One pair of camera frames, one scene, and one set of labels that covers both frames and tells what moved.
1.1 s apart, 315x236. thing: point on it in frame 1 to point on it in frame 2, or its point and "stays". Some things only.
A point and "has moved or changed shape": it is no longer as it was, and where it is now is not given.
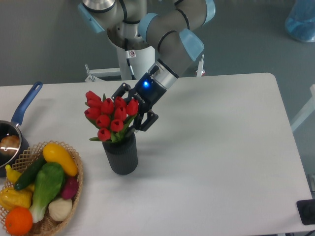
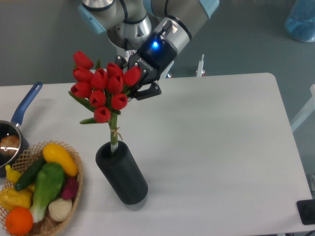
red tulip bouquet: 111,117 to 104,92
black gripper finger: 120,91 to 121,61
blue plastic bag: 299,24 stays
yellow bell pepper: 11,198 stays
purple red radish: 70,188 stays
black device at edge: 306,209 stays
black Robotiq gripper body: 147,92 to 155,54
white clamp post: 199,71 stays
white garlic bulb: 60,208 stays
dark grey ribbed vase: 122,155 has moved or changed shape
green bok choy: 48,183 stays
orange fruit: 18,221 stays
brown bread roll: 10,144 stays
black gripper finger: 151,118 to 153,90
